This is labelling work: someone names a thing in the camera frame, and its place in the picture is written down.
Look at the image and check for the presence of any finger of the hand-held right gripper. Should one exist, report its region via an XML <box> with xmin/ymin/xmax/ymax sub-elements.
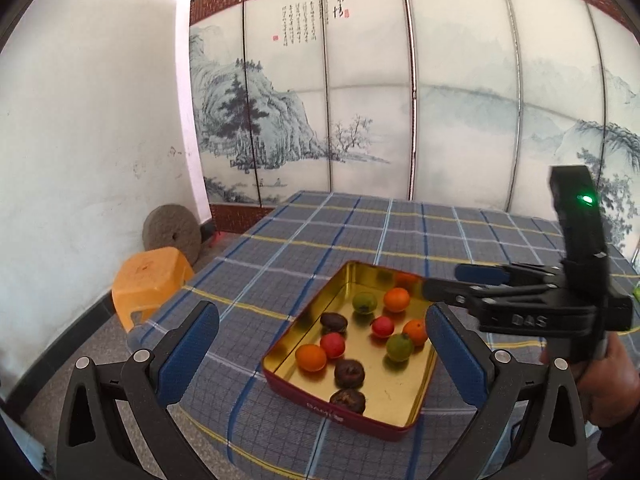
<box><xmin>422</xmin><ymin>277</ymin><xmax>566</xmax><ymax>307</ymax></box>
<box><xmin>454</xmin><ymin>262</ymin><xmax>566</xmax><ymax>286</ymax></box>

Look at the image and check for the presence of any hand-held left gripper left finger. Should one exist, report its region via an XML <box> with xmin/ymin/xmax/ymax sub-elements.
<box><xmin>56</xmin><ymin>300</ymin><xmax>221</xmax><ymax>480</ymax></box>

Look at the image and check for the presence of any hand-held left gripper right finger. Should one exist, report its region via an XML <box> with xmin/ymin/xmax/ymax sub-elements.
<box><xmin>424</xmin><ymin>303</ymin><xmax>588</xmax><ymax>480</ymax></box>

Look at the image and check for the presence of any orange tangerine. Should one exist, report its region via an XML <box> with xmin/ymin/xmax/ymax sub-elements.
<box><xmin>402</xmin><ymin>319</ymin><xmax>429</xmax><ymax>347</ymax></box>
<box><xmin>295</xmin><ymin>344</ymin><xmax>328</xmax><ymax>372</ymax></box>
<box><xmin>383</xmin><ymin>287</ymin><xmax>412</xmax><ymax>313</ymax></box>

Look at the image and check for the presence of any green round fruit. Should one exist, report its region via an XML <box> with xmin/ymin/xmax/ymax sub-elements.
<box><xmin>351</xmin><ymin>291</ymin><xmax>378</xmax><ymax>315</ymax></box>
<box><xmin>385</xmin><ymin>334</ymin><xmax>415</xmax><ymax>362</ymax></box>

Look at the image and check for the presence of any red and gold tin box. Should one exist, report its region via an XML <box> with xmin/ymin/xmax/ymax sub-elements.
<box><xmin>261</xmin><ymin>260</ymin><xmax>441</xmax><ymax>442</ymax></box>

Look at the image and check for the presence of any person's right hand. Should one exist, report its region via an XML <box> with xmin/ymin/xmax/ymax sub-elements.
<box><xmin>570</xmin><ymin>332</ymin><xmax>640</xmax><ymax>428</ymax></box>

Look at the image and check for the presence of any orange plastic stool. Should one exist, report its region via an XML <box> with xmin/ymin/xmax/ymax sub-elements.
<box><xmin>111</xmin><ymin>247</ymin><xmax>196</xmax><ymax>333</ymax></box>

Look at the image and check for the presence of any blue plaid tablecloth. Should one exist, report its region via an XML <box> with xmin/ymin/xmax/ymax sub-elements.
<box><xmin>127</xmin><ymin>190</ymin><xmax>640</xmax><ymax>480</ymax></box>

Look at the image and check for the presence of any round grey millstone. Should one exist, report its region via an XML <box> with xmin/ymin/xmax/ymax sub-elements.
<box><xmin>142</xmin><ymin>203</ymin><xmax>202</xmax><ymax>266</ymax></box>

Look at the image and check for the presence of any painted folding screen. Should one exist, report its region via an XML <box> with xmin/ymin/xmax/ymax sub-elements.
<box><xmin>189</xmin><ymin>0</ymin><xmax>640</xmax><ymax>261</ymax></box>

